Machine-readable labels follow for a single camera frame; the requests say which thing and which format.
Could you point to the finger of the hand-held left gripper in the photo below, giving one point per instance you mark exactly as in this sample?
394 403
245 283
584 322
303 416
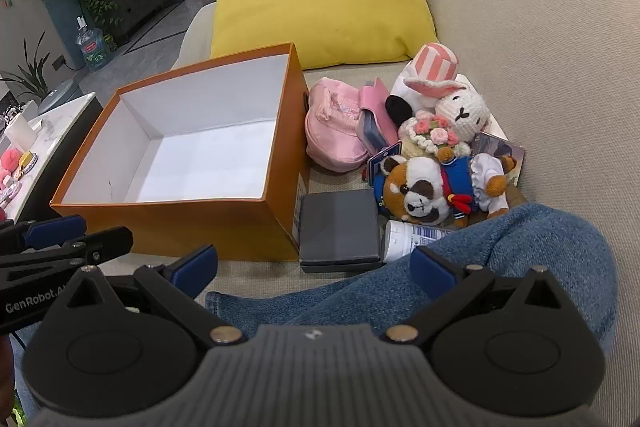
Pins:
107 244
55 229

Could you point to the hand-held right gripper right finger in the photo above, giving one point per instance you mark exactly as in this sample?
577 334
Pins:
432 269

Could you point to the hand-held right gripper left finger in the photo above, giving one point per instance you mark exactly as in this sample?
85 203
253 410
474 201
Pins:
192 268

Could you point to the white lotion tube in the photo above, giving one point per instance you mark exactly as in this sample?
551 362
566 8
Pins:
405 239

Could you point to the orange cardboard box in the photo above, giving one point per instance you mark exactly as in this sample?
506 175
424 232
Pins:
150 227

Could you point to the red panda plush sailor outfit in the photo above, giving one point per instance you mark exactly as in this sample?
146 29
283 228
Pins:
425 197

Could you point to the grey box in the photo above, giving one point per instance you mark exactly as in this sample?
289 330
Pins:
340 227

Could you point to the blue card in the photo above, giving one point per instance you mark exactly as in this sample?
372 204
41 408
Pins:
391 151

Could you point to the printed card box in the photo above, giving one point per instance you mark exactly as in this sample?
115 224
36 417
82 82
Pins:
500 147

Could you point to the white crochet bunny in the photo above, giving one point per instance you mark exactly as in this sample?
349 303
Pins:
465 112

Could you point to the pink fabric pouch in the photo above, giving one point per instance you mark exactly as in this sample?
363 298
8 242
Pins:
330 132

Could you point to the white dog plush black ears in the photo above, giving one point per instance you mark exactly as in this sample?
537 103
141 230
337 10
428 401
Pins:
430 62

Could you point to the person's jeans leg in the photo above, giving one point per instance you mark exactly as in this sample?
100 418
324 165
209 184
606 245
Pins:
500 247

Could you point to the small yellow toy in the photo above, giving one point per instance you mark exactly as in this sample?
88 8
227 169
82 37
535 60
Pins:
29 161

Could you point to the pink pompom ball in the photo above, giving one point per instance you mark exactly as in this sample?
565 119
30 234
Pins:
9 161

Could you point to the marble side table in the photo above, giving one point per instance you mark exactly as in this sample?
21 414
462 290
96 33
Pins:
60 132

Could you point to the long-leaf potted plant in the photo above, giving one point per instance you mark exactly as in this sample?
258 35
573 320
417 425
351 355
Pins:
30 77

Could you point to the large water jug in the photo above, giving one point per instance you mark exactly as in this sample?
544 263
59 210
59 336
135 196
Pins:
92 49

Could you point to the beige sofa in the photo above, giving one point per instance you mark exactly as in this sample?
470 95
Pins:
525 32

